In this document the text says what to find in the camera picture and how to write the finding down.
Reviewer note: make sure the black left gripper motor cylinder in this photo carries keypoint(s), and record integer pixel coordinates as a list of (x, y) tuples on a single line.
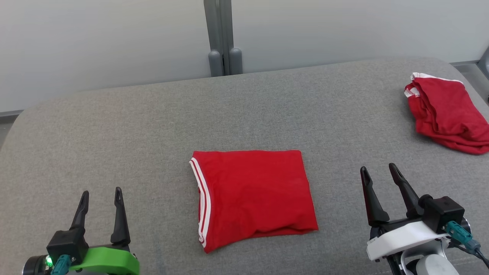
[(34, 266)]

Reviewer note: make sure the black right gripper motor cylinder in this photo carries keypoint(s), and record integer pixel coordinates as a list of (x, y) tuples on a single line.
[(466, 226)]

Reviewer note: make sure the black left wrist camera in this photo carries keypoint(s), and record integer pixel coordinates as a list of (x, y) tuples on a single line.
[(67, 244)]

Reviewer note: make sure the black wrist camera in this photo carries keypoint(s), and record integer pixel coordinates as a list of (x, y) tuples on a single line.
[(67, 244), (443, 212)]

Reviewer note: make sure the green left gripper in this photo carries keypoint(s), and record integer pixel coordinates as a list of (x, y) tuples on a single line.
[(110, 261)]

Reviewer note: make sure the grey partition post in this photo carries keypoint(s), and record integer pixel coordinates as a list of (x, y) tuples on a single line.
[(223, 34)]

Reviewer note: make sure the grey fabric sofa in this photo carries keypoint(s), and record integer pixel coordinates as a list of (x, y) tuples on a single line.
[(114, 152)]

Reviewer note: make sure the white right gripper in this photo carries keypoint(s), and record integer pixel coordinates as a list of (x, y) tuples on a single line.
[(405, 236)]

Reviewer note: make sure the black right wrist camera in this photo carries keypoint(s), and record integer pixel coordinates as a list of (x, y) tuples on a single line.
[(443, 212)]

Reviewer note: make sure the red garment white stripes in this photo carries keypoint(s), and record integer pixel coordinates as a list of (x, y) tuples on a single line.
[(256, 194)]

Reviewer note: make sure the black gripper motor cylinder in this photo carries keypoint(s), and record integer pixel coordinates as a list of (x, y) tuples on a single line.
[(34, 266), (466, 226)]

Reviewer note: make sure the grey furniture leg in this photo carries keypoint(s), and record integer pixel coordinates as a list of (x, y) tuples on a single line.
[(485, 65)]

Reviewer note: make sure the plain red garment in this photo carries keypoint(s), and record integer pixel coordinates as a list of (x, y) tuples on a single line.
[(447, 110)]

